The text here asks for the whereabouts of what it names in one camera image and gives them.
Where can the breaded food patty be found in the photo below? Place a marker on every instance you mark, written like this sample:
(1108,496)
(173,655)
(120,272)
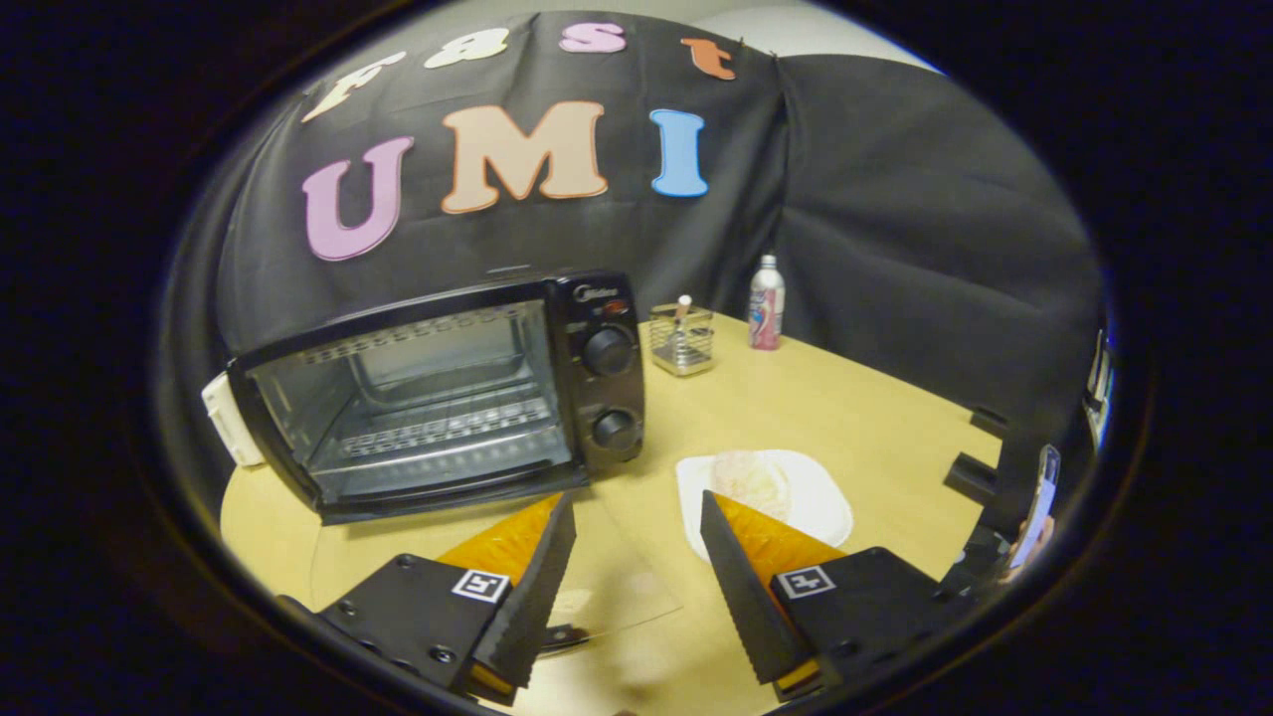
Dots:
(751,482)

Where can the flat white-edged device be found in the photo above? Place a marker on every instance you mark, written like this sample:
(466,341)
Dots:
(1039,497)

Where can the white and pink bottle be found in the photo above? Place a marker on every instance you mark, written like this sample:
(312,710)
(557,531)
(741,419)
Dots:
(766,308)

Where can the black toaster oven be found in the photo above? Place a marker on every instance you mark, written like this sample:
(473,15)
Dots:
(607,398)

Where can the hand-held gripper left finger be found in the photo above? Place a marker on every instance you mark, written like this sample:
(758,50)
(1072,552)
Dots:
(527,607)

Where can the white pop-up toaster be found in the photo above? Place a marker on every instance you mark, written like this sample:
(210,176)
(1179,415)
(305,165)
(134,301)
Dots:
(231,423)

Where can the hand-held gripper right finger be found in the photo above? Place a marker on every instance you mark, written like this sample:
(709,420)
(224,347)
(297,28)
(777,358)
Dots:
(746,607)

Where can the white plate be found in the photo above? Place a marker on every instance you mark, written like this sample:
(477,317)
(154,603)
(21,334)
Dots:
(820,497)

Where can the black backdrop cloth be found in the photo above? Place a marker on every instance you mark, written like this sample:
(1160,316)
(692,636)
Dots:
(895,199)

